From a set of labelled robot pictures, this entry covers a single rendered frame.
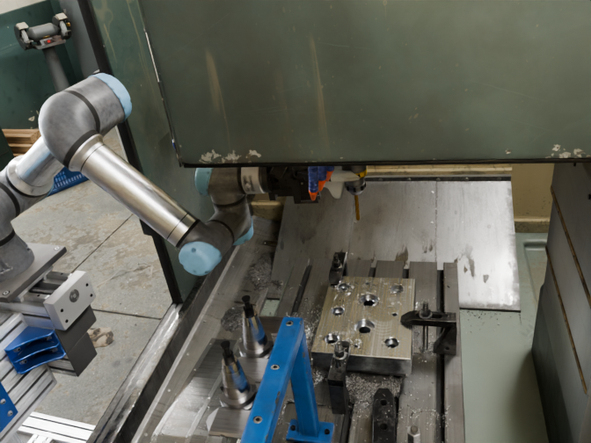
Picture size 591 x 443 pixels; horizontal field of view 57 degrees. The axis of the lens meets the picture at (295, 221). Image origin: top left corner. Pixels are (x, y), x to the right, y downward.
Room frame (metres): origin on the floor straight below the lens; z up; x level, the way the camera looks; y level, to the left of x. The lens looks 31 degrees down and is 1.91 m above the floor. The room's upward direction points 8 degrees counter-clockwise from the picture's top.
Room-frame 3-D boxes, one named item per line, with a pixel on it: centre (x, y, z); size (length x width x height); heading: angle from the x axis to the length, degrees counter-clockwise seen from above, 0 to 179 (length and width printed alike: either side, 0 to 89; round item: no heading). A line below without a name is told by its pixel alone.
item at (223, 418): (0.57, 0.15, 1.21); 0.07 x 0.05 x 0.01; 73
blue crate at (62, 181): (4.42, 1.91, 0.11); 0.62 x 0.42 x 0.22; 126
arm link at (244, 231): (1.05, 0.14, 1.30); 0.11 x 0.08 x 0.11; 155
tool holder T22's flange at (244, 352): (0.73, 0.10, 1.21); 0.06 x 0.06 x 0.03
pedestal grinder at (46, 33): (5.83, 2.25, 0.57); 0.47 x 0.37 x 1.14; 128
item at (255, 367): (0.68, 0.12, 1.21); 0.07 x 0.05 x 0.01; 73
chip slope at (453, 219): (1.62, -0.32, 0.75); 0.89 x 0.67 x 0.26; 73
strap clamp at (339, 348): (0.87, -0.05, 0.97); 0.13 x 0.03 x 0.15; 163
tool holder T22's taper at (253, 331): (0.73, 0.10, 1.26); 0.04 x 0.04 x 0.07
